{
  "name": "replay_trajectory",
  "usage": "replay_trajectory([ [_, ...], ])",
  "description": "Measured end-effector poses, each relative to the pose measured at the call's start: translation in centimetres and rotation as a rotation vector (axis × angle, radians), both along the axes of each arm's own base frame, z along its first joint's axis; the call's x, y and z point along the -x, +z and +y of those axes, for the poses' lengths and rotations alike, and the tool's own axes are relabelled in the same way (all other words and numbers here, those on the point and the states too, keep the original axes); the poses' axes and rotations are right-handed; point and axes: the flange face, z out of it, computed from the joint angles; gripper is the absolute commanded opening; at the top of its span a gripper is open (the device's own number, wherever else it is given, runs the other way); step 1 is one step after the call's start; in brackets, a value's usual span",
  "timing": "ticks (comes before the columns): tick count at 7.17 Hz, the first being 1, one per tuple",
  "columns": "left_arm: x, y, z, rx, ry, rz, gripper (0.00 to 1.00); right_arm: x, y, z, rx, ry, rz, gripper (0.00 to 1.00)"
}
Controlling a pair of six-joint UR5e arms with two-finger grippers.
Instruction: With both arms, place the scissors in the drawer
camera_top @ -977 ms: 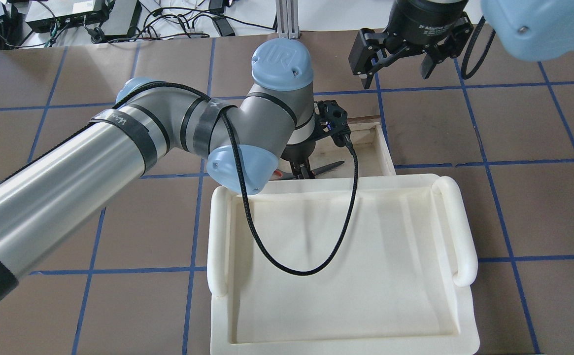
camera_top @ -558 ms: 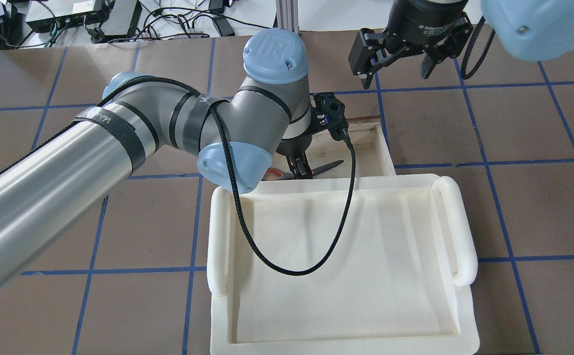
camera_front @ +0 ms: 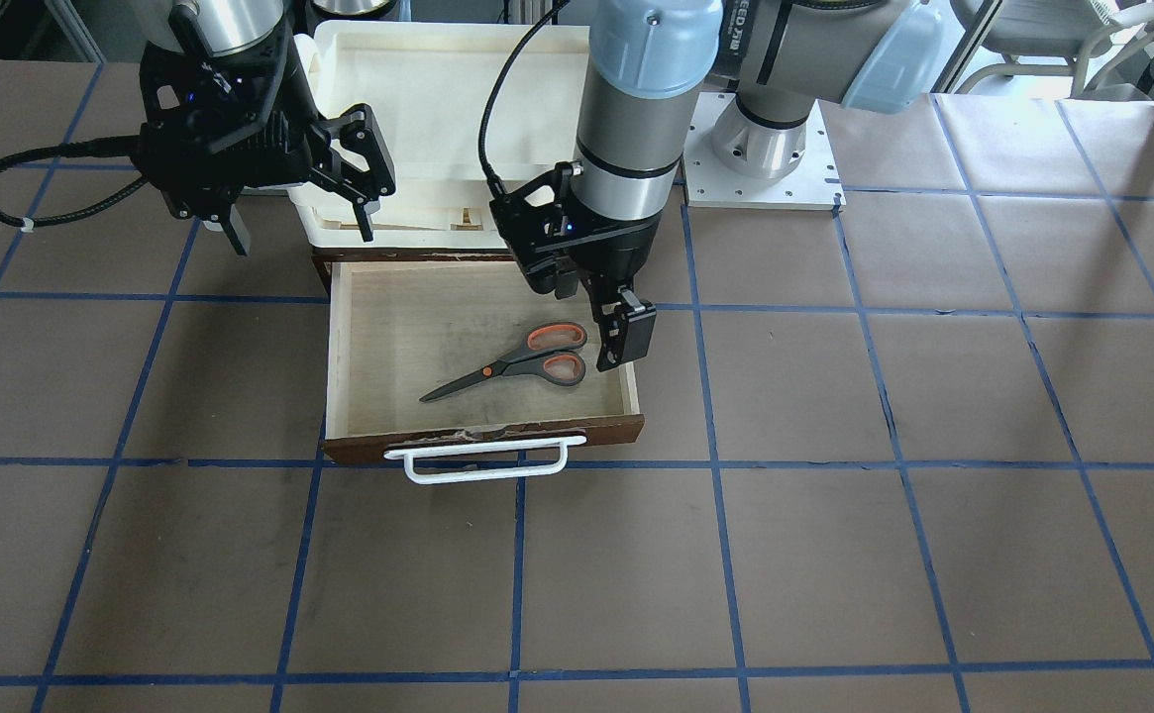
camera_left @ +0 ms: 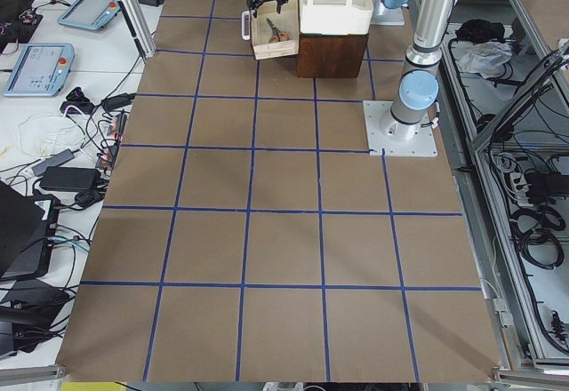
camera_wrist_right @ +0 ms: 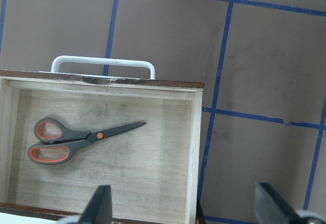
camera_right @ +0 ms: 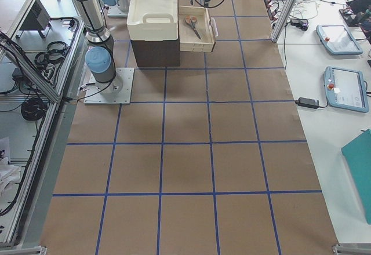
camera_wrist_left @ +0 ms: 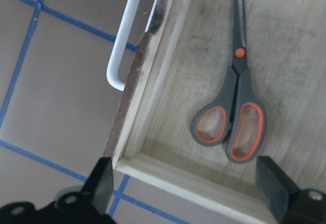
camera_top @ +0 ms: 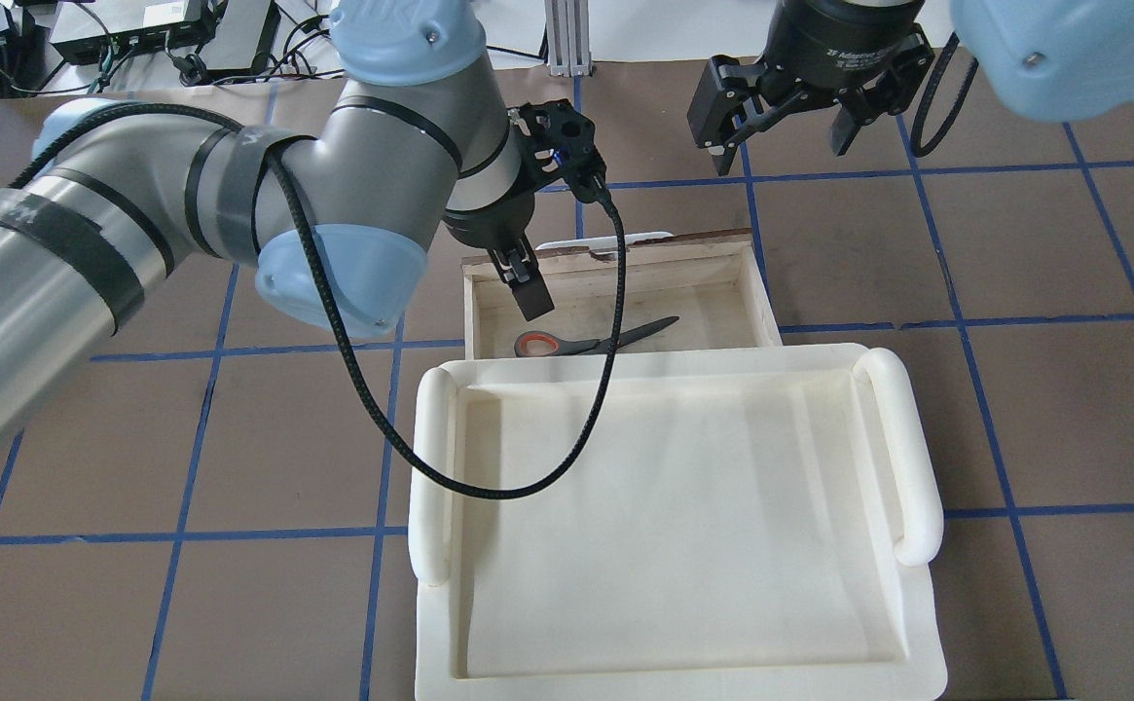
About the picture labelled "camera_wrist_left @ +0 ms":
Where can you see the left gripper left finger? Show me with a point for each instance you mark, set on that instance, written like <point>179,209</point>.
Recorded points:
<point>98,188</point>

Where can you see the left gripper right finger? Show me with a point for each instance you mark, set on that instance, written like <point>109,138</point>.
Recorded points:
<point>276,188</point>

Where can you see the wooden drawer with white handle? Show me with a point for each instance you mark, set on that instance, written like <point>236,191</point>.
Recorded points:
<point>181,68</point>

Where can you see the grey orange scissors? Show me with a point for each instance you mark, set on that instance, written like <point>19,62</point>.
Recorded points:
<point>235,116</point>

